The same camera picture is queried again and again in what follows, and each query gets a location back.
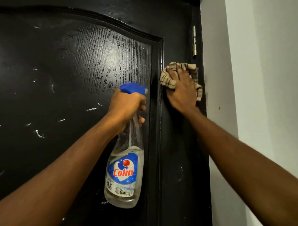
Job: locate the person's right hand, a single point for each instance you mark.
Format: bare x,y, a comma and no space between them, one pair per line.
184,93

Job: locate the person's left hand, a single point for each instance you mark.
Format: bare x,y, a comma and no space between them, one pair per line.
124,106

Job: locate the person's right fingers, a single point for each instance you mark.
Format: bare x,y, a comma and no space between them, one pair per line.
179,71

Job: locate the person's left fingers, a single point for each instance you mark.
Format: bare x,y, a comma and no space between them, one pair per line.
142,107

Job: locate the striped beige cleaning cloth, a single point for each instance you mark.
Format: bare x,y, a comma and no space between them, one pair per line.
166,80

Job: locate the clear spray bottle blue trigger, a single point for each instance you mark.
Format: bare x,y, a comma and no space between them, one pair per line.
123,173

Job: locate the person's right forearm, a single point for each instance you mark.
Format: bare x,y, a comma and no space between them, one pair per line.
244,167

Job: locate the person's left forearm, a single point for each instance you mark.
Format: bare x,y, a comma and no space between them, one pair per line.
58,177

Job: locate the metal door hinge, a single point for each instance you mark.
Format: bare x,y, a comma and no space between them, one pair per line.
194,42

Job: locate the black wooden door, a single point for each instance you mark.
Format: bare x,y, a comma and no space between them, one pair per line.
69,69

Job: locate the black door frame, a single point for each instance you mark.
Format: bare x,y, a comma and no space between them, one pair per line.
202,51

